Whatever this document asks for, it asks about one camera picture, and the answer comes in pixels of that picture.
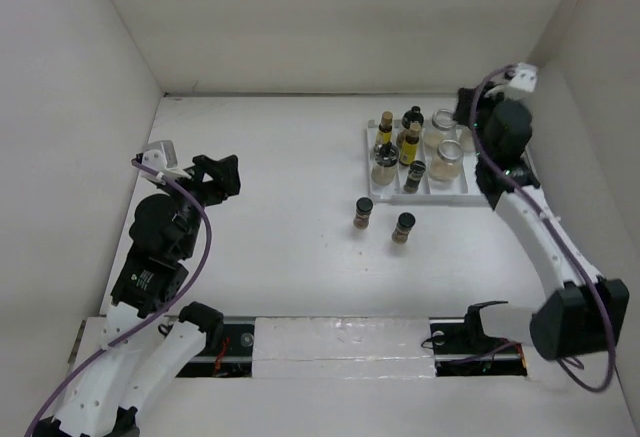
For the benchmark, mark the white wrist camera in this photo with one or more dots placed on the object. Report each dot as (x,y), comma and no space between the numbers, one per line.
(157,160)
(520,81)

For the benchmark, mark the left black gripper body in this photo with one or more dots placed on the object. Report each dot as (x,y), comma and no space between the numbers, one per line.
(205,189)

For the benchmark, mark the metal rail front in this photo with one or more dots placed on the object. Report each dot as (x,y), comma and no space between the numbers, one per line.
(351,349)

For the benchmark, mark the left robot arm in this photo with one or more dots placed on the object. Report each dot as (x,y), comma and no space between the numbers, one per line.
(109,392)

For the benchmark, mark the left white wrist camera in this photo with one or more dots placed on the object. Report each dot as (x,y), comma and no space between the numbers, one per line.
(157,160)

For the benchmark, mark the silver-rim glass jar back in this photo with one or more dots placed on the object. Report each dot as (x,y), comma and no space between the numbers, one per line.
(441,126)

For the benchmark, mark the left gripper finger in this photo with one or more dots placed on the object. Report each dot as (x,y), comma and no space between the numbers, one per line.
(205,163)
(225,182)

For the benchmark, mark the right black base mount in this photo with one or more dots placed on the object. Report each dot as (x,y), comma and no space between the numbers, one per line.
(461,335)

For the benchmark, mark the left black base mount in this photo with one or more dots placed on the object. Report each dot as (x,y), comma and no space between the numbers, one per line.
(200,329)

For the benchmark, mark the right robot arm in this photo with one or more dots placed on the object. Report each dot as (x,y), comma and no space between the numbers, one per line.
(583,311)

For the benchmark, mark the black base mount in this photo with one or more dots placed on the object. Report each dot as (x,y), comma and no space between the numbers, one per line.
(461,335)
(200,329)

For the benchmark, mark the black-dome white powder shaker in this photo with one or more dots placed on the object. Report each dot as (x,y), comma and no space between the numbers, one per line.
(466,139)

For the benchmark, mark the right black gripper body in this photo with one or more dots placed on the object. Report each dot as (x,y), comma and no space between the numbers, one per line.
(490,103)

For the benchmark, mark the small dark pepper jar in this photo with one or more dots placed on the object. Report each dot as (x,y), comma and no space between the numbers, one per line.
(415,174)

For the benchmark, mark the black-cap spice jar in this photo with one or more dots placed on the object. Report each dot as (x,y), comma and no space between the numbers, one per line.
(405,223)
(363,210)

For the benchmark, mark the silver-lid glass jar front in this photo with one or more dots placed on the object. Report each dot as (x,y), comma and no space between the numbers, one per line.
(446,164)

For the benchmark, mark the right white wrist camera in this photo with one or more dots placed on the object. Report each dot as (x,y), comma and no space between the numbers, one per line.
(520,81)

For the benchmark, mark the gold-cap brown bottle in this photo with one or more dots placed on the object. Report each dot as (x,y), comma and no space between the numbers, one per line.
(410,144)
(385,129)

